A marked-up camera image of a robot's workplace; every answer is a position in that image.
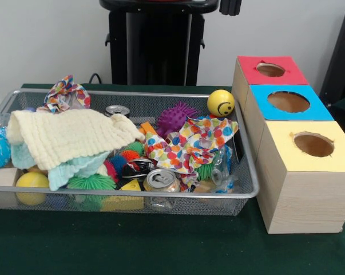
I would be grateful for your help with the red can with silver top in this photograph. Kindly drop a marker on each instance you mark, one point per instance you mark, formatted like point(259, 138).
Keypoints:
point(117, 110)

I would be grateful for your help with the pale wooden block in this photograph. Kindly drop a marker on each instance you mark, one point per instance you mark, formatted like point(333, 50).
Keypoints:
point(2, 177)

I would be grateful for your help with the black chair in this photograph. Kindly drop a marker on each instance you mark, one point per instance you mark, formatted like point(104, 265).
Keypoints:
point(341, 63)

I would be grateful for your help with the rainbow spiky caterpillar toy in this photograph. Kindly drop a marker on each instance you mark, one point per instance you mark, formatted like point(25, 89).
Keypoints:
point(123, 160)

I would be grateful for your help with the small green spiky ball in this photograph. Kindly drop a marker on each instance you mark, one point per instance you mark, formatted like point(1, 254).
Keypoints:
point(92, 182)

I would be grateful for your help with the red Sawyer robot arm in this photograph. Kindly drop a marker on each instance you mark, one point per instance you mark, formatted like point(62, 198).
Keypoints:
point(230, 6)

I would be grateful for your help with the purple spiky ball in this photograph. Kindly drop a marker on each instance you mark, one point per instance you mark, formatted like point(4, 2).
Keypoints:
point(177, 118)

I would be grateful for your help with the plain yellow ball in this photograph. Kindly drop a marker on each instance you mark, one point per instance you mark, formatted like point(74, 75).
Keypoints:
point(32, 186)

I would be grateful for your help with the wooden box with three holes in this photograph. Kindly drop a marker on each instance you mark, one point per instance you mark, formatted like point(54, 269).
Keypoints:
point(298, 195)

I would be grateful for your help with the yellow smiley ball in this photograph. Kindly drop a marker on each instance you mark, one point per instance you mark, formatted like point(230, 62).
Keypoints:
point(221, 103)

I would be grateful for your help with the mint green cloth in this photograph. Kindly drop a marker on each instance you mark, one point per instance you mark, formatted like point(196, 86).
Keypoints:
point(75, 169)

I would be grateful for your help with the large green spiky ball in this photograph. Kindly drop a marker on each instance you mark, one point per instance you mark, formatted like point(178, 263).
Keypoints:
point(205, 171)

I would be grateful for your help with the crushed silver can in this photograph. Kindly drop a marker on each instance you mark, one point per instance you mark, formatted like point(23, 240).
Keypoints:
point(162, 180)

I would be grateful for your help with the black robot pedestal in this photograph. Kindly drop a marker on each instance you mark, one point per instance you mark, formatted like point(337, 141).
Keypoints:
point(155, 46)

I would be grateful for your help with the cream yellow cloth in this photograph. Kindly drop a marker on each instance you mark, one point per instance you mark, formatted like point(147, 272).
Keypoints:
point(69, 137)

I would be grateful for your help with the clear shallow mesh bin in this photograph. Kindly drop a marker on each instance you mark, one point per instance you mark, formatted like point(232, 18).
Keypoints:
point(244, 177)

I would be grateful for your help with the polka dot colourful cloth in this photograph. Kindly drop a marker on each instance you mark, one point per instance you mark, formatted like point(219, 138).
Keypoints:
point(63, 96)
point(189, 143)

